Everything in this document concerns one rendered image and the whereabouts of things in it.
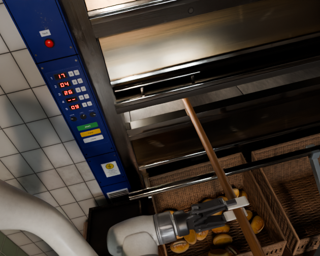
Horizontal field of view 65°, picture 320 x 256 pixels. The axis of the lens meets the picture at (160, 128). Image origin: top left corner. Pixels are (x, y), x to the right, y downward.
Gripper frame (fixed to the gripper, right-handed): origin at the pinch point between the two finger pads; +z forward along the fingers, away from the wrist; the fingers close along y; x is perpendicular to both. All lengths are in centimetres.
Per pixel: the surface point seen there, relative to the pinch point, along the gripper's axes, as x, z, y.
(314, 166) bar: -12.9, 36.8, 8.5
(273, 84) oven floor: -61, 46, 2
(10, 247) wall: -50, -122, 67
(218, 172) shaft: -14.6, -0.6, -0.5
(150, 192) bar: -16.2, -26.1, 3.1
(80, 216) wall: -54, -75, 60
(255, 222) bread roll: -20, 21, 55
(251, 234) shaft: 9.2, 0.1, -0.6
